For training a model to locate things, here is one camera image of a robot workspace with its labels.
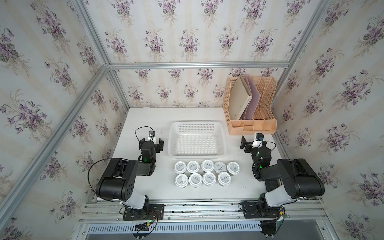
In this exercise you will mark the peach plastic file organizer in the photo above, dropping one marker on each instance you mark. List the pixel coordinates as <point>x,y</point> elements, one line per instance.
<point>262,121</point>

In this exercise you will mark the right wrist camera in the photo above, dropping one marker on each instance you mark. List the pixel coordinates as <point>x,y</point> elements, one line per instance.
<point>258,140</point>

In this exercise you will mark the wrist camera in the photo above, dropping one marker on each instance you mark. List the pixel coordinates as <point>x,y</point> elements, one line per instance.
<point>258,140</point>
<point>152,136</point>

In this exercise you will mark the white perforated plastic basket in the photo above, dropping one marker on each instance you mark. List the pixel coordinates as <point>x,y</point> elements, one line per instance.
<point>197,140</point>

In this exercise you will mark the aluminium mounting rail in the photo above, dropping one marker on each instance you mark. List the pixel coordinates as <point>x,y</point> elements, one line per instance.
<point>179,211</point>

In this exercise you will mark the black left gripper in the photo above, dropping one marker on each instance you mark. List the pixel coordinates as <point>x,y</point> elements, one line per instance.
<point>158,147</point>

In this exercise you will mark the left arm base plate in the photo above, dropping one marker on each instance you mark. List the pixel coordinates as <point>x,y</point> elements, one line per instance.
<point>152,212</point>

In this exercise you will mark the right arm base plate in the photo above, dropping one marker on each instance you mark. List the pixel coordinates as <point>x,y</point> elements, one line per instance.
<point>260,211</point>

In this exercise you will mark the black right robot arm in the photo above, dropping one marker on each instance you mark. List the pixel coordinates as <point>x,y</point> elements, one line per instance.
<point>286,182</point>

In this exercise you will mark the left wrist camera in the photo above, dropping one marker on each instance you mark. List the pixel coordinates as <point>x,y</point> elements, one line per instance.
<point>152,136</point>

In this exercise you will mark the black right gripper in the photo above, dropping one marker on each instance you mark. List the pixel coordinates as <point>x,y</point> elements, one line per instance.
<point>248,145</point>

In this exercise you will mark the small circuit board with wires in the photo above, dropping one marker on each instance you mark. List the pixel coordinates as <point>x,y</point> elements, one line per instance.
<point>142,227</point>

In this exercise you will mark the yogurt cup row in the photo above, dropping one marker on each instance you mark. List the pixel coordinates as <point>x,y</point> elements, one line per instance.
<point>207,166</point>
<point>195,180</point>
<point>209,179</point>
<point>233,168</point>
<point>181,180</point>
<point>220,167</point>
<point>224,179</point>
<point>180,167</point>
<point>193,167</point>

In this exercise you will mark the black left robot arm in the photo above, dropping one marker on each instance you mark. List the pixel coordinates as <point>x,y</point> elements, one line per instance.
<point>118,180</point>

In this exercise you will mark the purple folder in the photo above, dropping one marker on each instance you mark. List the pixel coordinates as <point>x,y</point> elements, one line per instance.
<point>256,95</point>

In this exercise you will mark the beige folder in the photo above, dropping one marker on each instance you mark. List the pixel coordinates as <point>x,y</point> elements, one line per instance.
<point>240,97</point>

